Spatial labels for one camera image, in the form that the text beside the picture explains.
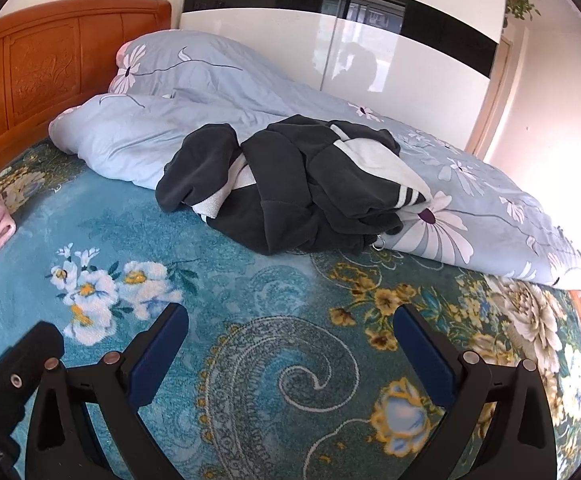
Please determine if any dark grey and white jacket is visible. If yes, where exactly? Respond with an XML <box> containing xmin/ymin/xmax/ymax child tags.
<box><xmin>155</xmin><ymin>114</ymin><xmax>433</xmax><ymax>256</ymax></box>

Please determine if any blue-grey floral quilt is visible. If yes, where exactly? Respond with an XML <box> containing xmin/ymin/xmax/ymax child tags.
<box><xmin>48</xmin><ymin>30</ymin><xmax>581</xmax><ymax>288</ymax></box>

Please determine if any orange wooden headboard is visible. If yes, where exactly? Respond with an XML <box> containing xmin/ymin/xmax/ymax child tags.
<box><xmin>0</xmin><ymin>0</ymin><xmax>172</xmax><ymax>181</ymax></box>

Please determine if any beige door frame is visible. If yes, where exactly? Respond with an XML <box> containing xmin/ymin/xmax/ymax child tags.
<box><xmin>470</xmin><ymin>35</ymin><xmax>516</xmax><ymax>161</ymax></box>

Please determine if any white wardrobe with black band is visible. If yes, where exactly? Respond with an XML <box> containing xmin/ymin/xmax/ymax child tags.
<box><xmin>179</xmin><ymin>0</ymin><xmax>508</xmax><ymax>161</ymax></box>

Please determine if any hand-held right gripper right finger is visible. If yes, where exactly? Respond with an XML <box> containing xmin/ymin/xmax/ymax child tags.
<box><xmin>393</xmin><ymin>302</ymin><xmax>558</xmax><ymax>480</ymax></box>

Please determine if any teal floral bed blanket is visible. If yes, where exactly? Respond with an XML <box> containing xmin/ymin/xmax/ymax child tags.
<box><xmin>0</xmin><ymin>140</ymin><xmax>581</xmax><ymax>480</ymax></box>

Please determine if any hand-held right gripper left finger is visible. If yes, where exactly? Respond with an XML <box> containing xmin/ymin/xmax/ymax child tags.
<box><xmin>24</xmin><ymin>302</ymin><xmax>191</xmax><ymax>480</ymax></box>

